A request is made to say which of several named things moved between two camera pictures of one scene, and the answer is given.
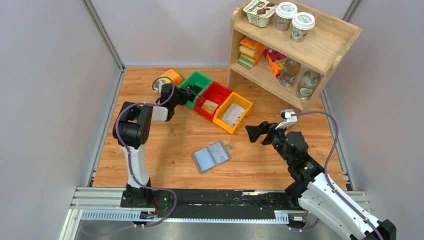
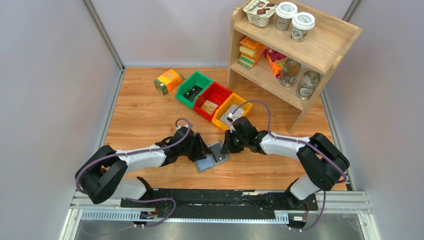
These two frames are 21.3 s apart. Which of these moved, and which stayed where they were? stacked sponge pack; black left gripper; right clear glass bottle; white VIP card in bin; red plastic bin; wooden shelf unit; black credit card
Moved: black left gripper
Stayed: stacked sponge pack; white VIP card in bin; black credit card; red plastic bin; wooden shelf unit; right clear glass bottle
